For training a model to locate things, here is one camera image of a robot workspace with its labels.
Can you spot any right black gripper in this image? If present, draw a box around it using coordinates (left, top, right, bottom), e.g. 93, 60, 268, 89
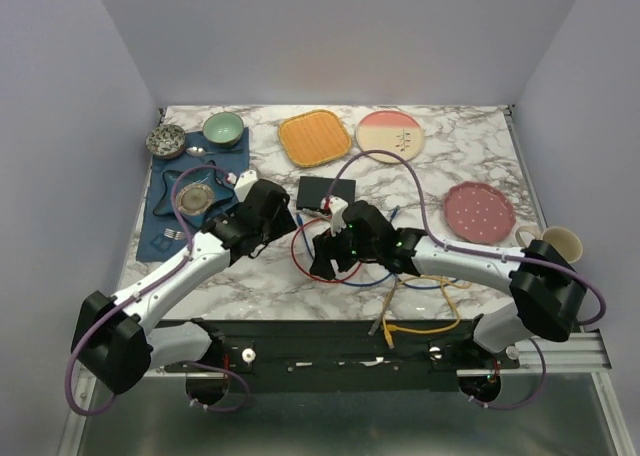
309, 218, 380, 280

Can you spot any blue ethernet cable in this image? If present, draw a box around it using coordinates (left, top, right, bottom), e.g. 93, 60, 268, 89
294, 206, 454, 291
293, 211, 321, 257

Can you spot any grey ethernet cable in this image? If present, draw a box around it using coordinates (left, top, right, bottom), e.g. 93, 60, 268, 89
294, 206, 401, 337

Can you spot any red ethernet cable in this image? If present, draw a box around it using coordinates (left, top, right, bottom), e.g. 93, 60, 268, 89
289, 223, 351, 283

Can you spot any black network switch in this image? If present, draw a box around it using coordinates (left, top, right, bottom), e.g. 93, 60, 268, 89
296, 176, 356, 212

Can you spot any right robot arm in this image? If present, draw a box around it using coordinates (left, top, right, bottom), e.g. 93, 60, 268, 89
310, 198, 587, 368

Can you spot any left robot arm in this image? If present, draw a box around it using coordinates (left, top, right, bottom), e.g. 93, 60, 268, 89
71, 172, 296, 395

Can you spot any blue star-shaped dish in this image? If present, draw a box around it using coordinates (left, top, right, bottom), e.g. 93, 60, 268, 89
152, 168, 234, 226

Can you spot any small round saucer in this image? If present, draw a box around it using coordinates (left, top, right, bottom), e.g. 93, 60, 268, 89
175, 183, 215, 216

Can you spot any silver fork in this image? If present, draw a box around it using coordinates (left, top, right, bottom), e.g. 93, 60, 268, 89
164, 228, 186, 240

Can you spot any blue cloth placemat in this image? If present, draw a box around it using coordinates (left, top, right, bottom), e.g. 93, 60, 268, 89
136, 130, 249, 263

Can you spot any silver metal spoon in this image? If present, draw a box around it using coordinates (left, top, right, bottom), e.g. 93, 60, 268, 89
186, 147, 243, 158

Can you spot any green ceramic bowl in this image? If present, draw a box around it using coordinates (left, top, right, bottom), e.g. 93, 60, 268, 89
202, 112, 245, 146

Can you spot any pink and cream plate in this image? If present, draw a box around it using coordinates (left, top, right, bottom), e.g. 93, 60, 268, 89
355, 110, 426, 161

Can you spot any pink dotted plate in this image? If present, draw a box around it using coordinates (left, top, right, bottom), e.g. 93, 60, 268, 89
442, 181, 516, 245

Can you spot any orange woven square tray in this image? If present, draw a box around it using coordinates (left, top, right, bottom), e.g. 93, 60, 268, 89
278, 110, 352, 168

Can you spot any patterned small bowl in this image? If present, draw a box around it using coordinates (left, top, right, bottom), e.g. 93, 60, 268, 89
145, 124, 186, 160

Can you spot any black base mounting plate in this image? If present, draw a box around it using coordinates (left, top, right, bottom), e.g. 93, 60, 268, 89
192, 318, 521, 393

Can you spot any cream ceramic mug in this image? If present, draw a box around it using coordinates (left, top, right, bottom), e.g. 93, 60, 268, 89
515, 225, 584, 264

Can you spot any aluminium rail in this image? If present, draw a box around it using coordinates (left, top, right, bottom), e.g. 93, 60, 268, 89
157, 333, 611, 377

